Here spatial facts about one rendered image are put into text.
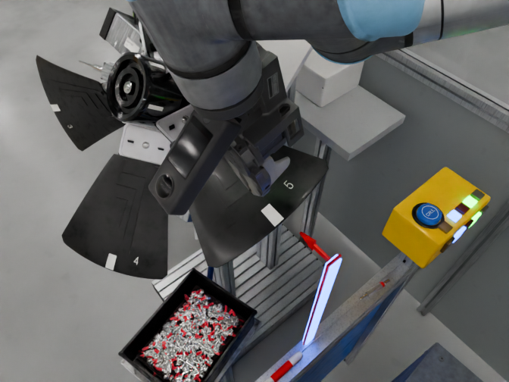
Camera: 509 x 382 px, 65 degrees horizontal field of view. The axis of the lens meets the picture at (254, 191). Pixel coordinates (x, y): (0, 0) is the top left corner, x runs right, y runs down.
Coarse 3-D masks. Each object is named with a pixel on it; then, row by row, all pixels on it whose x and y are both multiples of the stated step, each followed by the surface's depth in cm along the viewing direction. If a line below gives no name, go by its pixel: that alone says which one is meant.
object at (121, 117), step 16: (128, 64) 69; (144, 64) 65; (160, 64) 68; (112, 80) 71; (128, 80) 69; (144, 80) 65; (160, 80) 67; (112, 96) 71; (128, 96) 69; (144, 96) 65; (160, 96) 67; (176, 96) 70; (112, 112) 70; (128, 112) 69; (144, 112) 67; (160, 112) 69
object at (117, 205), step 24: (120, 168) 75; (144, 168) 76; (96, 192) 76; (120, 192) 76; (144, 192) 77; (96, 216) 78; (120, 216) 77; (144, 216) 78; (72, 240) 80; (96, 240) 79; (120, 240) 78; (144, 240) 78; (96, 264) 80; (120, 264) 79; (144, 264) 79
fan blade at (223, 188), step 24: (216, 168) 62; (288, 168) 60; (312, 168) 59; (216, 192) 60; (240, 192) 59; (192, 216) 60; (216, 216) 59; (240, 216) 58; (264, 216) 57; (288, 216) 56; (216, 240) 58; (240, 240) 57; (216, 264) 57
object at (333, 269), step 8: (336, 264) 52; (328, 272) 53; (336, 272) 55; (328, 280) 55; (328, 288) 58; (320, 296) 59; (328, 296) 62; (320, 304) 62; (320, 312) 66; (312, 328) 71; (312, 336) 76
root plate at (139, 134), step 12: (132, 132) 74; (144, 132) 75; (156, 132) 75; (120, 144) 74; (132, 144) 75; (156, 144) 76; (168, 144) 76; (132, 156) 75; (144, 156) 76; (156, 156) 76
